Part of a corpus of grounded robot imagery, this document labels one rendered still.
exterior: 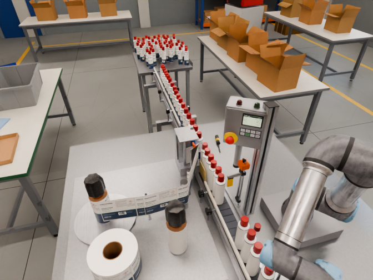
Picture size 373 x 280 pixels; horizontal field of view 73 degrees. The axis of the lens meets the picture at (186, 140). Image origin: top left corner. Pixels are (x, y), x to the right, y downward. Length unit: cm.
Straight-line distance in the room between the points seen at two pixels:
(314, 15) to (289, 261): 507
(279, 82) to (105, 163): 183
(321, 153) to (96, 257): 91
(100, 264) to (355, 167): 95
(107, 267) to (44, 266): 142
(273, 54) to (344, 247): 209
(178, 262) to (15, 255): 171
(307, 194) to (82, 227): 104
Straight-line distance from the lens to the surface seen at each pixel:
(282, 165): 180
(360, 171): 93
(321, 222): 148
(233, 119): 107
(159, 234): 132
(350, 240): 157
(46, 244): 261
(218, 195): 136
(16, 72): 330
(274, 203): 147
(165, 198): 129
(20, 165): 210
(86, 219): 145
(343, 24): 522
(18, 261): 263
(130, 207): 129
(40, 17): 649
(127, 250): 114
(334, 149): 91
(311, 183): 89
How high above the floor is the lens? 200
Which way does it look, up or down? 38 degrees down
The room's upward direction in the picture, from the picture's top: 1 degrees counter-clockwise
